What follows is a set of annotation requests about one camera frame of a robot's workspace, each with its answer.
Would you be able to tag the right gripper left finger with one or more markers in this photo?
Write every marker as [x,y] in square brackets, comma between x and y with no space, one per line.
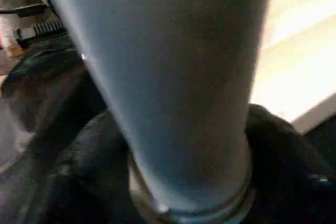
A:
[84,177]

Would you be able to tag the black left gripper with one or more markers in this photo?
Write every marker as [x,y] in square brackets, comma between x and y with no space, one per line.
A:
[37,29]

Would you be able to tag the white plastic table leg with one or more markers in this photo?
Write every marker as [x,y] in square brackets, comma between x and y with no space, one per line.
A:
[173,77]

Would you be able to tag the black plastic mat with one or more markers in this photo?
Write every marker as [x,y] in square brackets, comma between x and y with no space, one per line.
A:
[31,87]

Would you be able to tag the white plastic table top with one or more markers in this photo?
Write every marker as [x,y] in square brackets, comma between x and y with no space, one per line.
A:
[304,35]

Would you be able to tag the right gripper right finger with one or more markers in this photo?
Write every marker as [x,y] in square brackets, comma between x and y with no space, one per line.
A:
[294,177]

